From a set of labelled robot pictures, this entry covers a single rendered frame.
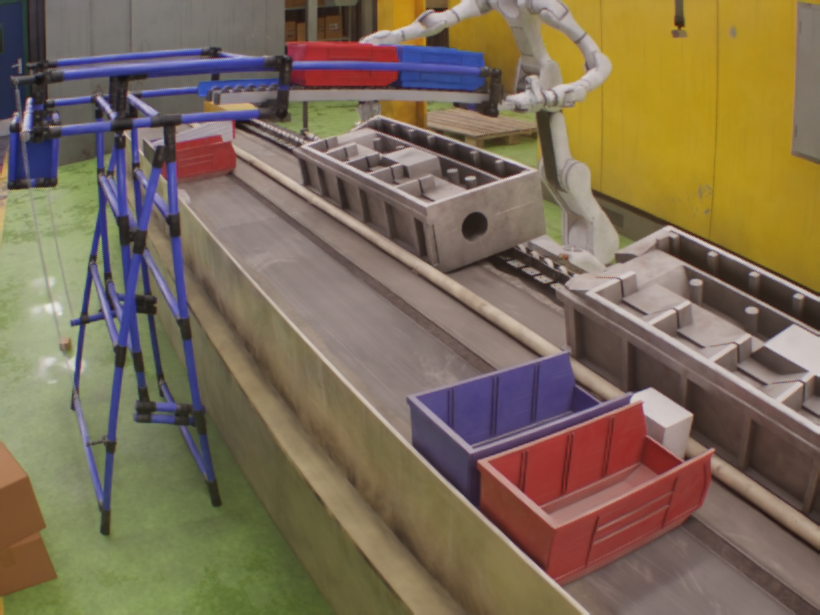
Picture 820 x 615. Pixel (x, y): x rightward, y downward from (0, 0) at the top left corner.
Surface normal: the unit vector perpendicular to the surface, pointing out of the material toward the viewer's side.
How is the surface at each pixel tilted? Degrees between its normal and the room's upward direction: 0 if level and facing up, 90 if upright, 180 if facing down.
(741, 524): 0
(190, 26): 90
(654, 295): 10
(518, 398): 88
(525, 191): 90
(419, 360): 0
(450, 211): 90
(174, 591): 0
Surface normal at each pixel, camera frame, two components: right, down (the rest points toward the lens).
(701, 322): -0.16, -0.87
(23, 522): 0.75, 0.26
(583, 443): 0.46, 0.32
